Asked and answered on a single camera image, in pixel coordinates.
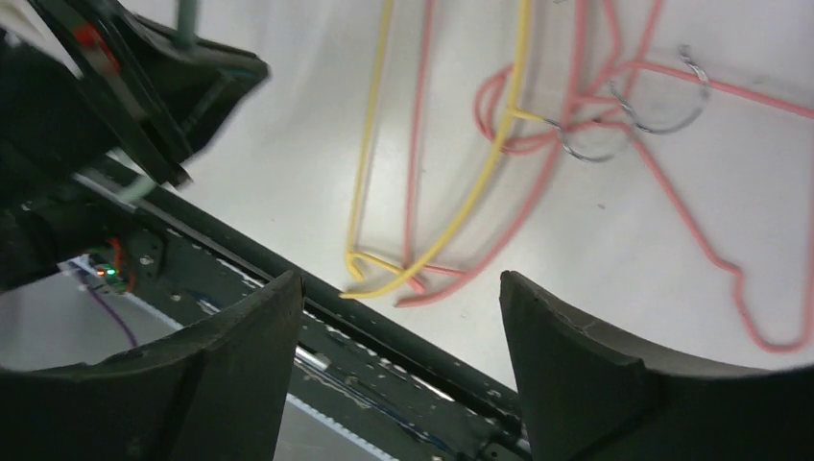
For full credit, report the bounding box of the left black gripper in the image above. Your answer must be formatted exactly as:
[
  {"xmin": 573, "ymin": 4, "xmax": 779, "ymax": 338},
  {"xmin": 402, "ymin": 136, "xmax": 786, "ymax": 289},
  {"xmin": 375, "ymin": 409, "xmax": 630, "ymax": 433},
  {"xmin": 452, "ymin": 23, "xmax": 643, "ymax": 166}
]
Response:
[{"xmin": 1, "ymin": 1, "xmax": 270, "ymax": 207}]

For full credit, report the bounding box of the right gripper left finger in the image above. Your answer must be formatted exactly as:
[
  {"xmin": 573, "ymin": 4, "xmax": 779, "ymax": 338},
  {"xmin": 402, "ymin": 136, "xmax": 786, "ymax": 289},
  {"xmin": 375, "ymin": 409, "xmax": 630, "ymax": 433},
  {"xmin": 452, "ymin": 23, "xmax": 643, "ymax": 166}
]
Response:
[{"xmin": 1, "ymin": 272, "xmax": 304, "ymax": 460}]

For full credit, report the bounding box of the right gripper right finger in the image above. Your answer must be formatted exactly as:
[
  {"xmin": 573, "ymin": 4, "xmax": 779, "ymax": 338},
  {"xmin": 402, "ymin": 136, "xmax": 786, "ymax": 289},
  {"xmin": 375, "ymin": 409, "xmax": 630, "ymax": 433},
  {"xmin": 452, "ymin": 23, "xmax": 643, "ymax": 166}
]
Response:
[{"xmin": 500, "ymin": 271, "xmax": 813, "ymax": 460}]

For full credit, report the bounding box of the green hanger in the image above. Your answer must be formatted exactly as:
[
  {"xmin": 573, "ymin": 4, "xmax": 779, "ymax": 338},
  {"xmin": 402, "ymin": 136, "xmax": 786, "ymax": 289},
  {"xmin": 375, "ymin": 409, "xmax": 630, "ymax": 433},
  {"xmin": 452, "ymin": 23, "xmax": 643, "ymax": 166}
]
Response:
[{"xmin": 116, "ymin": 0, "xmax": 200, "ymax": 204}]

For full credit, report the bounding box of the yellow hanger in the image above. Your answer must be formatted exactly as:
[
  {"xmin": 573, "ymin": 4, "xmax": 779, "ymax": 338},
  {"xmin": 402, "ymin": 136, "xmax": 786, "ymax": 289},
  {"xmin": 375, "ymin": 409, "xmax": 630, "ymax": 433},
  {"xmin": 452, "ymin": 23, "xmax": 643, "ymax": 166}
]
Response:
[{"xmin": 339, "ymin": 0, "xmax": 631, "ymax": 301}]

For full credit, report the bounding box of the pink plastic hanger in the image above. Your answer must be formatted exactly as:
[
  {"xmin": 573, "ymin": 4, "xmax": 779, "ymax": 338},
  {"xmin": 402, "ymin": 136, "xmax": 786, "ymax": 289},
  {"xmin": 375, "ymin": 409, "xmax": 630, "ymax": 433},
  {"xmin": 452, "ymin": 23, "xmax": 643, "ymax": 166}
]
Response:
[{"xmin": 395, "ymin": 29, "xmax": 585, "ymax": 308}]

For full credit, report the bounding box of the pink wire hanger lower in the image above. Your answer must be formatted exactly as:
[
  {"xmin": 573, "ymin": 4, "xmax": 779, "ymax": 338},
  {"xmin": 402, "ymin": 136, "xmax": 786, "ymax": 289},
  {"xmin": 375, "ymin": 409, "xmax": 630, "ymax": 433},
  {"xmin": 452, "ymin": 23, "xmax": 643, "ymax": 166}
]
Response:
[{"xmin": 565, "ymin": 0, "xmax": 814, "ymax": 354}]

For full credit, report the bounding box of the pink wire hanger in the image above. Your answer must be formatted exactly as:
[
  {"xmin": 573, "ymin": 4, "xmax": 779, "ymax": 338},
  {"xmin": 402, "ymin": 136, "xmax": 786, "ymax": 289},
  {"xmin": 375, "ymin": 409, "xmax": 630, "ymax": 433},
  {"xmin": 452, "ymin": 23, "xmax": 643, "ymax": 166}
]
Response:
[
  {"xmin": 473, "ymin": 0, "xmax": 814, "ymax": 158},
  {"xmin": 565, "ymin": 0, "xmax": 814, "ymax": 354}
]

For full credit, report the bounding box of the pink wire hanger upper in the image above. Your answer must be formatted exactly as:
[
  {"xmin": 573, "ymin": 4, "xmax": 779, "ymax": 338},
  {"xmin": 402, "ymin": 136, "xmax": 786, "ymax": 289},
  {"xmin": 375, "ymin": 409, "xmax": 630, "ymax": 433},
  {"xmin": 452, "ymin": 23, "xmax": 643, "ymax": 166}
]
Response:
[{"xmin": 473, "ymin": 0, "xmax": 814, "ymax": 158}]

